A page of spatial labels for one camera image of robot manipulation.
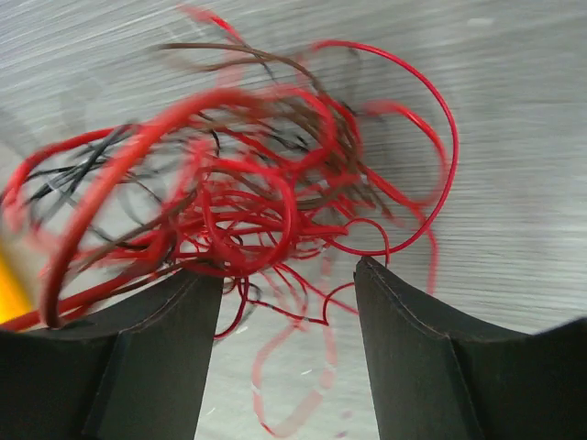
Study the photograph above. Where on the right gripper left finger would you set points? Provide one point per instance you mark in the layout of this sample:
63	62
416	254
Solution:
135	370

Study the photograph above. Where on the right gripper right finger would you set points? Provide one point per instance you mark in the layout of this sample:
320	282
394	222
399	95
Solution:
439	373

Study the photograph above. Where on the yellow plastic bin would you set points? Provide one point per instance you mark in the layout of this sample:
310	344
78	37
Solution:
17	285

